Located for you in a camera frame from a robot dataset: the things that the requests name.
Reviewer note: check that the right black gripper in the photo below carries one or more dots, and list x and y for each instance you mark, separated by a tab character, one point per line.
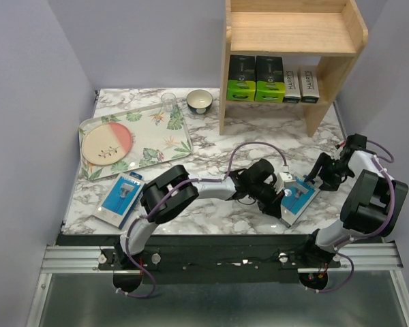
329	184

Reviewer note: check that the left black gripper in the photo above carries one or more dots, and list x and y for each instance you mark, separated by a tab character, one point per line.
272	206

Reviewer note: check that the blue razor package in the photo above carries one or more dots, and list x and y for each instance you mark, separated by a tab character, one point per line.
297	199
120	200

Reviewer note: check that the white Harry's box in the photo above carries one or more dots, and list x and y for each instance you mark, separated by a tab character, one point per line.
292	89
308	83

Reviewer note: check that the black green Gillette box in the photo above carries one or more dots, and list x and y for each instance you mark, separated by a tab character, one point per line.
270	86
241	78

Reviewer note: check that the wooden two-tier shelf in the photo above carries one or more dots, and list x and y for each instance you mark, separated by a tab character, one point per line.
334	31

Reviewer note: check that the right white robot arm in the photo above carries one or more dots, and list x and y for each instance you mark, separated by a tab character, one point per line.
373	204

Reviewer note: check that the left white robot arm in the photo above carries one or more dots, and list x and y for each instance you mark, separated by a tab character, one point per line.
168	195

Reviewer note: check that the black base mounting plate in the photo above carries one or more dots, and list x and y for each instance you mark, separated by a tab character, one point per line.
218	259

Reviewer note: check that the dark ceramic bowl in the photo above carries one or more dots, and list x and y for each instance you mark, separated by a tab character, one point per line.
199	101

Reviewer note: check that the leaf-patterned tray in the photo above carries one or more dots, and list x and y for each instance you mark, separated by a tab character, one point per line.
158	137

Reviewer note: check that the clear plastic cup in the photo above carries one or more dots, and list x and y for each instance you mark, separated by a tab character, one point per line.
169	101

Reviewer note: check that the pink and cream plate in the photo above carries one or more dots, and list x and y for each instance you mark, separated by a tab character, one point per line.
106	144

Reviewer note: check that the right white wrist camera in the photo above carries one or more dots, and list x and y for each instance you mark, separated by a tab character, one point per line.
339	150

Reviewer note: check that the aluminium rail frame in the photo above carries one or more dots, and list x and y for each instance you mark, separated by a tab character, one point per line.
370	257

